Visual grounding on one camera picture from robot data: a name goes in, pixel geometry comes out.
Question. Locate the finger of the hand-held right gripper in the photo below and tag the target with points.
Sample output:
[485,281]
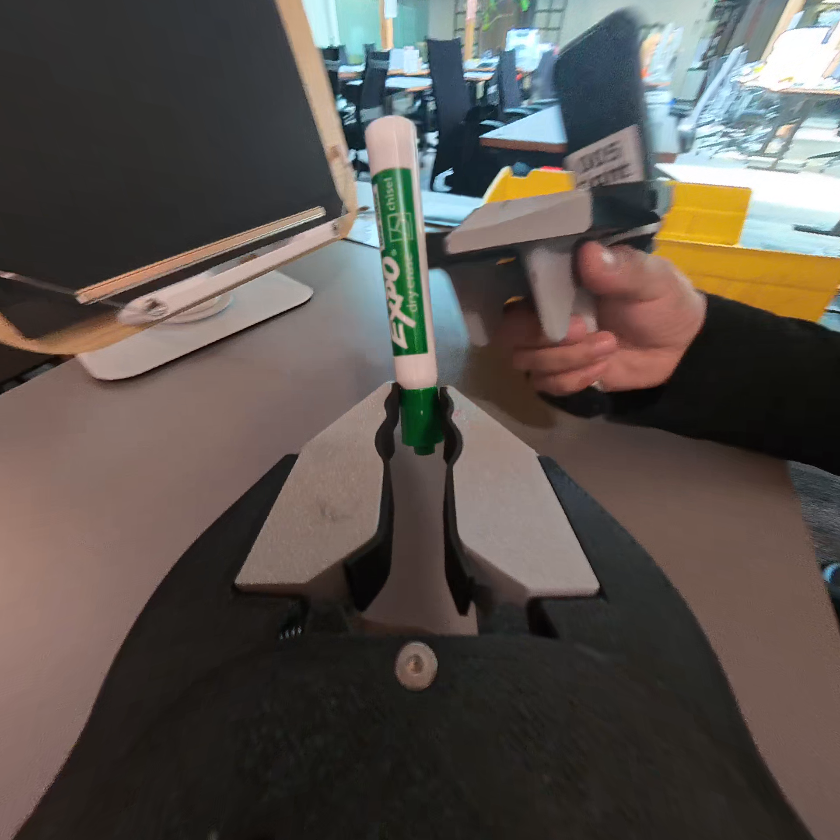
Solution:
[525,220]

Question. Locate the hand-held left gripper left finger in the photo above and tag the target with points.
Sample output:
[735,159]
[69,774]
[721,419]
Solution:
[315,512]

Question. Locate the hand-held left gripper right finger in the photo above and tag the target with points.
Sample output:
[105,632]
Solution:
[512,518]

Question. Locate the green dry erase marker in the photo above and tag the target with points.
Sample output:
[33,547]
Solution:
[400,262]

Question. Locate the yellow plastic bin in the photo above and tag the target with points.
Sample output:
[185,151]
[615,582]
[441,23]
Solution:
[754,275]

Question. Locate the person's right hand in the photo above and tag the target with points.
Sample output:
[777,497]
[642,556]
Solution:
[643,321]

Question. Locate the wood-edged office desk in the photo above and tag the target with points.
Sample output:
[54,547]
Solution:
[531,131]

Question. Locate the black office chair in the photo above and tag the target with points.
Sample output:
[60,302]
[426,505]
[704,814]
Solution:
[374,98]
[453,111]

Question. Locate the black board on white stand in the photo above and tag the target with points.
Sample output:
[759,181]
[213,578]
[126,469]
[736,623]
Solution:
[131,131]

